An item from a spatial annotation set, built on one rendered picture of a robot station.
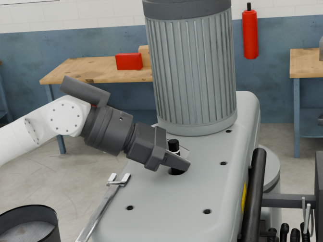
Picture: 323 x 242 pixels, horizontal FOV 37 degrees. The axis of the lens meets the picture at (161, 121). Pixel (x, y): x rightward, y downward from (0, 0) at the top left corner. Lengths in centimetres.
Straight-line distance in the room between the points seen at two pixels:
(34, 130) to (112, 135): 17
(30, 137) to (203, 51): 41
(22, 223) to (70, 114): 265
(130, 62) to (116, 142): 403
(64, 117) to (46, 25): 497
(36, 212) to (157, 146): 259
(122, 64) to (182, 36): 394
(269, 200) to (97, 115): 61
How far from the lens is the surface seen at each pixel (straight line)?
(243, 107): 159
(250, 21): 504
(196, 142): 110
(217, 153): 105
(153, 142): 93
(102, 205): 91
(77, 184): 481
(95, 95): 94
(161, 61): 108
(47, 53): 595
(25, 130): 94
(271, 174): 160
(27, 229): 344
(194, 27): 104
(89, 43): 568
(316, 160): 135
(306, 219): 133
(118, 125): 92
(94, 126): 92
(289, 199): 135
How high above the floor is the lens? 239
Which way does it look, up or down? 24 degrees down
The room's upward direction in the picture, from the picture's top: 7 degrees counter-clockwise
